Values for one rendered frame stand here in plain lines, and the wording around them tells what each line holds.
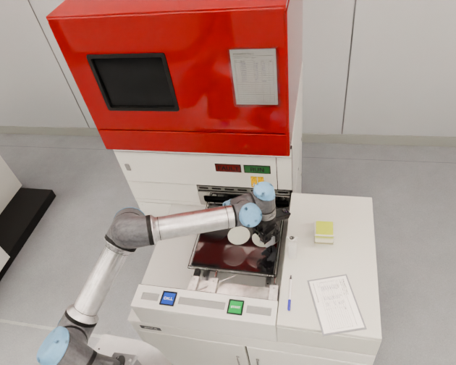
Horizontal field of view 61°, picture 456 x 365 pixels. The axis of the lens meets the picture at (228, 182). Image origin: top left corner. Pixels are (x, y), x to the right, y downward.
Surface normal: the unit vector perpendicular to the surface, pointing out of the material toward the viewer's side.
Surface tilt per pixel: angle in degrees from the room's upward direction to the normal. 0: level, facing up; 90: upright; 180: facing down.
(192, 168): 90
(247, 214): 53
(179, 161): 90
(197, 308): 0
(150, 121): 90
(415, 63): 90
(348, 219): 0
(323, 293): 0
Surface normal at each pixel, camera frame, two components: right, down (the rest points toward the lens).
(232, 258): -0.13, -0.69
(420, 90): -0.19, 0.72
